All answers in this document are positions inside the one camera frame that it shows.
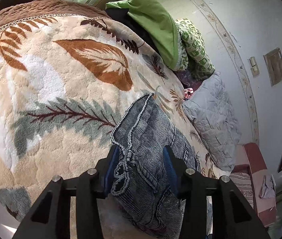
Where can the small grey cloth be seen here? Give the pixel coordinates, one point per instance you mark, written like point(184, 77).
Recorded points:
point(267, 186)

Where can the dark cloth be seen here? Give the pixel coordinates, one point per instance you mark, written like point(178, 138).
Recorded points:
point(136, 27)

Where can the small red white item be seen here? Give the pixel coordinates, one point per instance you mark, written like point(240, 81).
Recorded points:
point(188, 93)

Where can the plain green cloth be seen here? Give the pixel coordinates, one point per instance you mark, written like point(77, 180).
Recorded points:
point(155, 22)

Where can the leaf print plush blanket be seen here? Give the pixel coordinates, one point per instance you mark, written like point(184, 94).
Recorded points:
point(56, 92)

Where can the grey quilted pillow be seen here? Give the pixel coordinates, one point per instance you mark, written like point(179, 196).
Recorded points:
point(213, 119)

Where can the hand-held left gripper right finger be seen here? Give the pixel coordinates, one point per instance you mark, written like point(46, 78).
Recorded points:
point(171, 170)

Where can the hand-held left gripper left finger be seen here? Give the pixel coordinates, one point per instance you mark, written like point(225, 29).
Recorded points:
point(113, 163)

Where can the beige wall switch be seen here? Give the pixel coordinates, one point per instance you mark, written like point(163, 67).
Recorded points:
point(252, 61)
point(255, 70)

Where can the grey denim pants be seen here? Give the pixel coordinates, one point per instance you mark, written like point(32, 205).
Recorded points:
point(146, 134)

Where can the striped cushion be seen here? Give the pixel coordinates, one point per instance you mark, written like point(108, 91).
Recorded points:
point(243, 186)

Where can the purple cloth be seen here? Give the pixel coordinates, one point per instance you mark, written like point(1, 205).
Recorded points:
point(187, 78)

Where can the wooden wall panel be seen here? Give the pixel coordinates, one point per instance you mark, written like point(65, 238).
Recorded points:
point(275, 67)

